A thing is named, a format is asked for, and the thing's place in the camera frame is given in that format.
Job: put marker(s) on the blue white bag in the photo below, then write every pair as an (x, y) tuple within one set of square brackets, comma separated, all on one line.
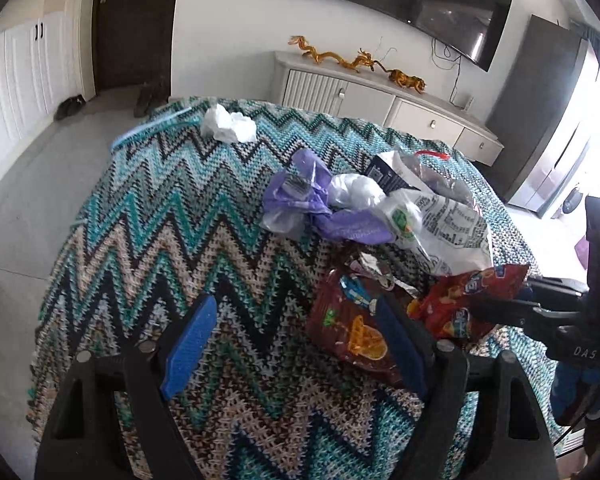
[(575, 390)]

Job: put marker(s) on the tall grey cabinet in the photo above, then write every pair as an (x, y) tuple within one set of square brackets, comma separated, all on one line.
[(535, 110)]

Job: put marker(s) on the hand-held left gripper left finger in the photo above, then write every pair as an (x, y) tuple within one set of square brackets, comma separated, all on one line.
[(190, 350)]

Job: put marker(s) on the brown snack packet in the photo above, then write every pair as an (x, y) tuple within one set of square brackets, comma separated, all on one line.
[(350, 330)]

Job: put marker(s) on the zigzag knitted blanket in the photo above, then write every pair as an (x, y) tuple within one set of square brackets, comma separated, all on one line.
[(155, 220)]

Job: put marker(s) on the white printed wrapper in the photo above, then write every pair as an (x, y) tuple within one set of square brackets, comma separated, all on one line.
[(455, 230)]

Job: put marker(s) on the dark brown shoes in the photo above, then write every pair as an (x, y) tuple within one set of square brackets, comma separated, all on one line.
[(147, 100)]

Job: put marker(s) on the clear wrapper with red strip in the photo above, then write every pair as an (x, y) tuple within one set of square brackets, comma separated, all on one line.
[(430, 170)]

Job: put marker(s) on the clear plastic bag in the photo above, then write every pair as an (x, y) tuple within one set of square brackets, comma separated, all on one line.
[(355, 190)]

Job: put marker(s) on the white crumpled tissue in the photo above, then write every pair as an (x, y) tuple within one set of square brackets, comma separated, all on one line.
[(227, 122)]

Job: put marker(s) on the white appliance with round door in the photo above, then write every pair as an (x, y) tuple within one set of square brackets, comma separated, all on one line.
[(572, 201)]

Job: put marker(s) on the gold dragon ornament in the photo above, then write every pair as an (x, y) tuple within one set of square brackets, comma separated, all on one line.
[(330, 55)]

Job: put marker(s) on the blue plastic strip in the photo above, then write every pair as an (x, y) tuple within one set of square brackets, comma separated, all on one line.
[(150, 127)]

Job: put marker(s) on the silver foil wrapper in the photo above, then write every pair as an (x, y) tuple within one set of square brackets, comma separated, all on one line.
[(380, 272)]

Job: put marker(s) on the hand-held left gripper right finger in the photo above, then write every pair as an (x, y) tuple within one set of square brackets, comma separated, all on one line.
[(405, 350)]

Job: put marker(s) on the dark brown door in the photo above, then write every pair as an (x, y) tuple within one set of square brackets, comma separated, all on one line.
[(135, 25)]

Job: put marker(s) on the white wardrobe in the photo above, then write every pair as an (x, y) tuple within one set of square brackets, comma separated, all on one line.
[(20, 75)]

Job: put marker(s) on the gold tiger ornament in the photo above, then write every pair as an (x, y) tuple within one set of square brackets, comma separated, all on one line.
[(405, 80)]

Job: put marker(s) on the purple plastic bag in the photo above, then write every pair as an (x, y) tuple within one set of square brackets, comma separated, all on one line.
[(300, 177)]

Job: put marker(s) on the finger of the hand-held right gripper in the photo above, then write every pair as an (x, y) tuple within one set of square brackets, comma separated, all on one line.
[(555, 286), (510, 312)]

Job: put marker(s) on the purple box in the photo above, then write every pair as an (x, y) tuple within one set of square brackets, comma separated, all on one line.
[(581, 250)]

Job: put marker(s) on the white television cabinet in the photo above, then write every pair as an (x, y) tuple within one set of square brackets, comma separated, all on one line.
[(370, 97)]

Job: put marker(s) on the dark curtain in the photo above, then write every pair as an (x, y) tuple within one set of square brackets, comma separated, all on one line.
[(597, 55)]

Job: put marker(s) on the dark cardboard box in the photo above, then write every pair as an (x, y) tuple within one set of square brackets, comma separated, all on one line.
[(382, 170)]

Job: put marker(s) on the dark slippers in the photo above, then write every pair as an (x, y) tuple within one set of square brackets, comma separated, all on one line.
[(70, 107)]

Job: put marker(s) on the red snack packet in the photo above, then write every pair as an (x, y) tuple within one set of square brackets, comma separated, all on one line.
[(455, 300)]

